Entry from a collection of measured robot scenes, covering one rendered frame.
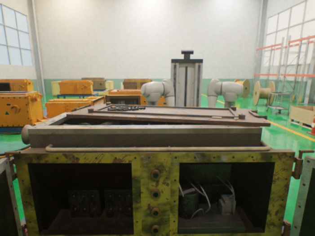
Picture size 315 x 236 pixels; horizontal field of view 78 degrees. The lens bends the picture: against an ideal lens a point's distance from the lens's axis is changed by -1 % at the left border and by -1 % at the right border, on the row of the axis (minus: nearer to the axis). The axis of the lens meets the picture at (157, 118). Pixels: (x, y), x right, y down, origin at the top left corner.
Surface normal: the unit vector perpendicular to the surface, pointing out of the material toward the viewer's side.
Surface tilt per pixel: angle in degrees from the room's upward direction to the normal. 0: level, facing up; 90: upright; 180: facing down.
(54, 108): 90
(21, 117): 90
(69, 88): 90
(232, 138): 90
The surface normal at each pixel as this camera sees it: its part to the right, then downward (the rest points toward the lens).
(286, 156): 0.01, 0.22
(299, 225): -0.89, 0.11
